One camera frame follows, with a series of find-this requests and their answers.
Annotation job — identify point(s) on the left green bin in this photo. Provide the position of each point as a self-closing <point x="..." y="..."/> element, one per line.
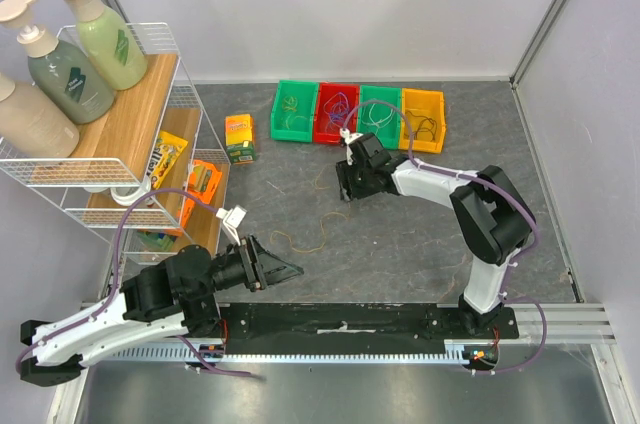
<point x="293" y="110"/>

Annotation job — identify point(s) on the red bin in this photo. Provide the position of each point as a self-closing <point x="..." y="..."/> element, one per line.
<point x="334" y="103"/>

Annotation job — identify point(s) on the yellow candy bag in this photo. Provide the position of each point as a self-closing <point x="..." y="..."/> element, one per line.
<point x="166" y="151"/>

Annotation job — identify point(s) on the colourful box on lower shelf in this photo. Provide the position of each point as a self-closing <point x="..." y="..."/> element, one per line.
<point x="156" y="241"/>

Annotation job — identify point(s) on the slotted cable duct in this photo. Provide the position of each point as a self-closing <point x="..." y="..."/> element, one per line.
<point x="177" y="351"/>

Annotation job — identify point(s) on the white tape roll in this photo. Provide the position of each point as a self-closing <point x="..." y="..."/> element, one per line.
<point x="127" y="196"/>

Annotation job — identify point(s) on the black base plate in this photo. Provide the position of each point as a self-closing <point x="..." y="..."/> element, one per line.
<point x="337" y="327"/>

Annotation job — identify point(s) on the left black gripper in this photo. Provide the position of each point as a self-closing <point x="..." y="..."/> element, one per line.
<point x="262" y="267"/>

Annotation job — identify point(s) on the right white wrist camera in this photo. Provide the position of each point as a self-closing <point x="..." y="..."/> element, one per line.
<point x="348" y="138"/>

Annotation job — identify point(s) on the beige pump bottle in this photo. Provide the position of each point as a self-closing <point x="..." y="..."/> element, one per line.
<point x="30" y="121"/>

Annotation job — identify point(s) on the orange toy package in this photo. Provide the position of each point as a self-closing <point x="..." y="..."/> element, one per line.
<point x="203" y="182"/>

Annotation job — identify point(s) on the yellow bin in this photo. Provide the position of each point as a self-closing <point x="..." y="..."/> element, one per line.
<point x="425" y="110"/>

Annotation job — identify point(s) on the white wire shelf rack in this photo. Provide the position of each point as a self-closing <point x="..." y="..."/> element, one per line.
<point x="115" y="150"/>

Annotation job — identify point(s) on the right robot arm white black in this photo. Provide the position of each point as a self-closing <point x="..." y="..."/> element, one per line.
<point x="494" y="220"/>

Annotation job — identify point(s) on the light green pump bottle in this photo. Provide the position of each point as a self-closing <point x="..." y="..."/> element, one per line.
<point x="109" y="43"/>

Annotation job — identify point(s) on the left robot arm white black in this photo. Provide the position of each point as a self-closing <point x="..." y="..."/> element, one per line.
<point x="174" y="298"/>

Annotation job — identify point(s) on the dark green pump bottle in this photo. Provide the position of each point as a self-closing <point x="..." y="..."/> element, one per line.
<point x="64" y="73"/>

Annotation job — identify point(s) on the yellow green small box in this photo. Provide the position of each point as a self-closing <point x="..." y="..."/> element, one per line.
<point x="240" y="139"/>

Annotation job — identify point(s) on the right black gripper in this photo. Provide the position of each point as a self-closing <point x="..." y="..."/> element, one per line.
<point x="351" y="180"/>

